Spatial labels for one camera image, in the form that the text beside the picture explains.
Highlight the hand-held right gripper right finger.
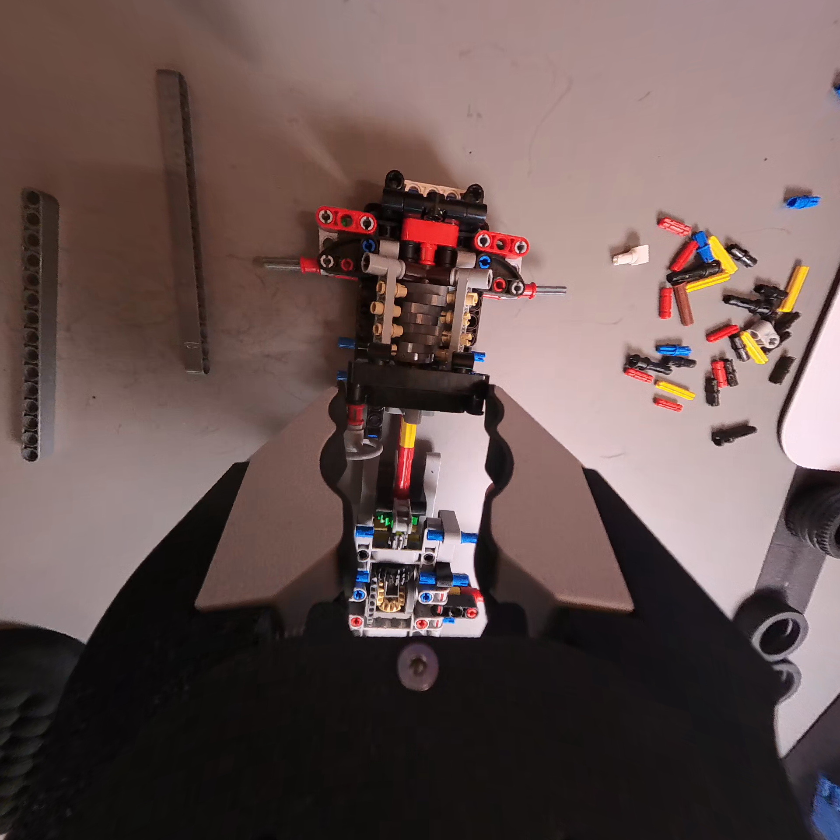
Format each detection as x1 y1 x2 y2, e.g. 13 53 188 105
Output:
482 386 635 616

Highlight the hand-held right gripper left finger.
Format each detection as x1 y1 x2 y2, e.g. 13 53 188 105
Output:
195 386 350 613

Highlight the lego car chassis assembly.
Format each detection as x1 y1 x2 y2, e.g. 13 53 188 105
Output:
255 169 567 637

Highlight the grey lego wheel rim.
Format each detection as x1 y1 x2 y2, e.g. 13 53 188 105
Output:
734 589 809 660

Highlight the black lego tyre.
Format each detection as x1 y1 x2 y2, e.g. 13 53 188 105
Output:
786 489 840 560

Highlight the long grey lego beam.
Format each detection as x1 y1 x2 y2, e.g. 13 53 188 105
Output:
18 188 61 462
155 69 212 380

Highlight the pile of coloured lego pins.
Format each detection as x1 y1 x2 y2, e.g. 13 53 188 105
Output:
622 213 811 411

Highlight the white rounded board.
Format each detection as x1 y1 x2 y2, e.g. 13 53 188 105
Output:
780 262 840 472

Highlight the large black ribbed tyre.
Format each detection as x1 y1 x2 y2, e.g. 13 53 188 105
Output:
0 623 86 840

